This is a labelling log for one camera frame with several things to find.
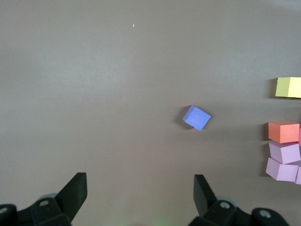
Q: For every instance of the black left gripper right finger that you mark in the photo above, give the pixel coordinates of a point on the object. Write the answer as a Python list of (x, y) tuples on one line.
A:
[(203, 197)]

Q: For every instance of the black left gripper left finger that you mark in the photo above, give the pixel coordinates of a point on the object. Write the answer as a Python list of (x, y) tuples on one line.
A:
[(70, 195)]

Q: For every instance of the pink foam block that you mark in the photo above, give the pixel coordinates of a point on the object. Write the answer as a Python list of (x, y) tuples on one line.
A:
[(285, 151), (298, 175), (281, 170)]

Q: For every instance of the orange foam block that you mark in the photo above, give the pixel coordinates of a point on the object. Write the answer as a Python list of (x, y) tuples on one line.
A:
[(283, 131)]

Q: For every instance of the yellow foam block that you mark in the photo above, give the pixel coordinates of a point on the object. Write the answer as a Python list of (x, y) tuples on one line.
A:
[(288, 87)]

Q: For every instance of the purple foam block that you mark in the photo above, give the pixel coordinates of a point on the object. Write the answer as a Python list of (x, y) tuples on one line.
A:
[(197, 118)]

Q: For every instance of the brown table cover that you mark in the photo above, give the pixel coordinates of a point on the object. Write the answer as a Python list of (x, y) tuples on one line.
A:
[(105, 94)]

